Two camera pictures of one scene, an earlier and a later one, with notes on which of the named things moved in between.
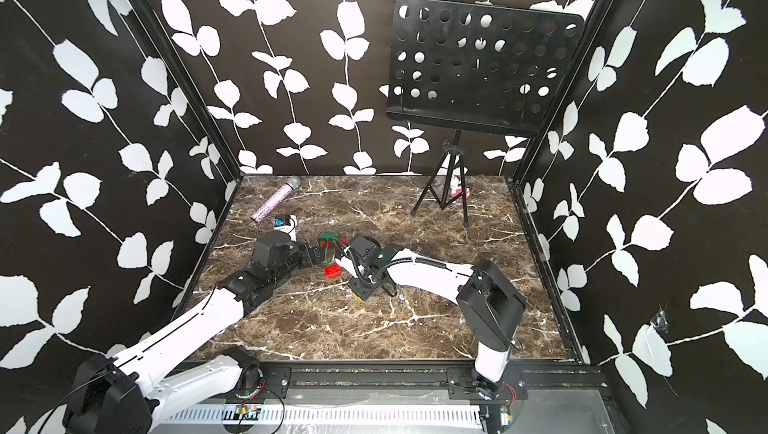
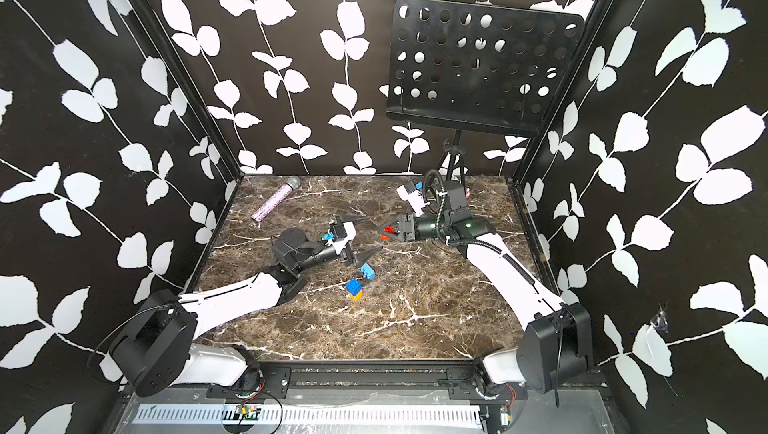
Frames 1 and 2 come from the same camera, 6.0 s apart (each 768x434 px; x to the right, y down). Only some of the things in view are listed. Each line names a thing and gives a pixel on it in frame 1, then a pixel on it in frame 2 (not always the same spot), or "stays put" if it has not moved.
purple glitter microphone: x=277 y=198 stays put
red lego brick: x=332 y=271 to x=388 y=229
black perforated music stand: x=474 y=67 stays put
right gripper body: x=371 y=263 to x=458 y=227
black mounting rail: x=530 y=381 stays put
